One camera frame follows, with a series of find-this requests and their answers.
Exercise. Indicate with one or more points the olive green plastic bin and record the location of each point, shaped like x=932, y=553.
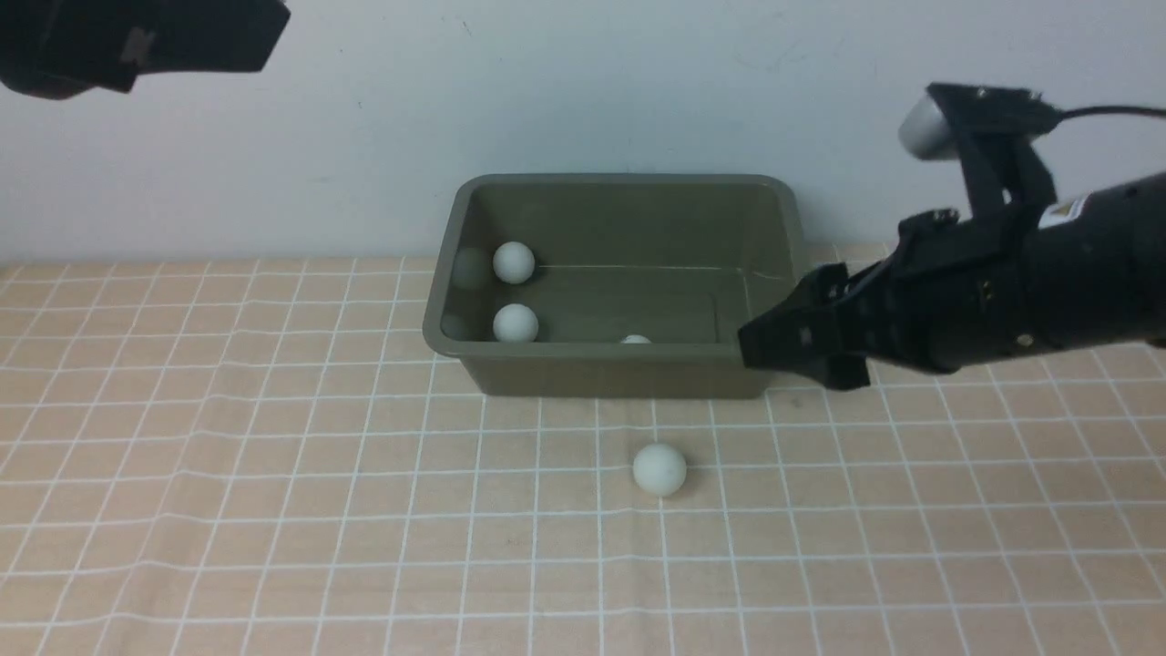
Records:
x=684, y=259

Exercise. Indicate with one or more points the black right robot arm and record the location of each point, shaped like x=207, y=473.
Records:
x=1096, y=274

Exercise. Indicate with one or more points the orange checkered tablecloth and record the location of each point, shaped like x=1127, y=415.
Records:
x=263, y=458

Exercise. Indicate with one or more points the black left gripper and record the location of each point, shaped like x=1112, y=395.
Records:
x=58, y=49

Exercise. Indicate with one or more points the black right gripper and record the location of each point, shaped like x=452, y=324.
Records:
x=951, y=294

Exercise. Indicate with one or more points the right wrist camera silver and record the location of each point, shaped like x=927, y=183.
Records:
x=989, y=131

